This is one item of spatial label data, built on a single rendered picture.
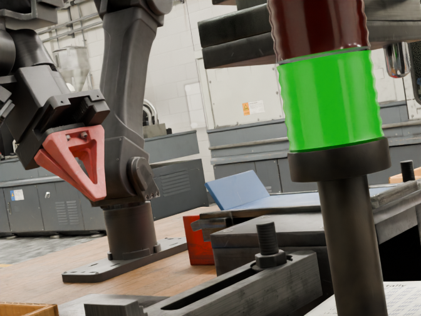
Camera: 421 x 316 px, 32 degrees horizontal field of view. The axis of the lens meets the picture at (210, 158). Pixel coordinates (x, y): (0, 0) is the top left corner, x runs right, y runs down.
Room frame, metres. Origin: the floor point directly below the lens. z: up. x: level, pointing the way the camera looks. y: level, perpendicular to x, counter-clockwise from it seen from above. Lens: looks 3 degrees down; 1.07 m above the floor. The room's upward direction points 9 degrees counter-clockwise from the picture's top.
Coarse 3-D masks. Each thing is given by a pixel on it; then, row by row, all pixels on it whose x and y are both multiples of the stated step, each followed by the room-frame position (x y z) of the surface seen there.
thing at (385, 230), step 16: (416, 208) 0.58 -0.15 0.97; (384, 224) 0.54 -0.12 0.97; (400, 224) 0.56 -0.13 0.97; (416, 224) 0.58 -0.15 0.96; (384, 240) 0.53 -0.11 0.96; (400, 240) 0.59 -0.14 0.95; (416, 240) 0.58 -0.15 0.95; (224, 256) 0.53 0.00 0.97; (240, 256) 0.52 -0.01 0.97; (320, 256) 0.48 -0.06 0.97; (384, 256) 0.60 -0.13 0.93; (400, 256) 0.59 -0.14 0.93; (416, 256) 0.58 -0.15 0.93; (224, 272) 0.53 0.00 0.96; (320, 272) 0.48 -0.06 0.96; (384, 272) 0.60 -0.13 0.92; (400, 272) 0.59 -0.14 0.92; (416, 272) 0.59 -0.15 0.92
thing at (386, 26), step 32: (224, 0) 0.58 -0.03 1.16; (256, 0) 0.55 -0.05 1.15; (384, 0) 0.58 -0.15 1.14; (416, 0) 0.63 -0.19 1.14; (224, 32) 0.54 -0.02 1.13; (256, 32) 0.53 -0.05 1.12; (384, 32) 0.57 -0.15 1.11; (416, 32) 0.62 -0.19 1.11; (224, 64) 0.55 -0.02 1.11; (256, 64) 0.59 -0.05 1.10
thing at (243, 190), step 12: (216, 180) 0.65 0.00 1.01; (228, 180) 0.66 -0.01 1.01; (240, 180) 0.67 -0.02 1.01; (252, 180) 0.68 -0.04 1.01; (216, 192) 0.64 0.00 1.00; (228, 192) 0.65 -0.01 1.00; (240, 192) 0.66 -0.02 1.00; (252, 192) 0.67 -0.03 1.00; (264, 192) 0.68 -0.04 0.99; (372, 192) 0.59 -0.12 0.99; (228, 204) 0.64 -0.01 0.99; (240, 204) 0.65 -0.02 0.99; (252, 204) 0.64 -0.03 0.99; (264, 204) 0.63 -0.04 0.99; (276, 204) 0.61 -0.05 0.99; (288, 204) 0.60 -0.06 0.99; (300, 204) 0.59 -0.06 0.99
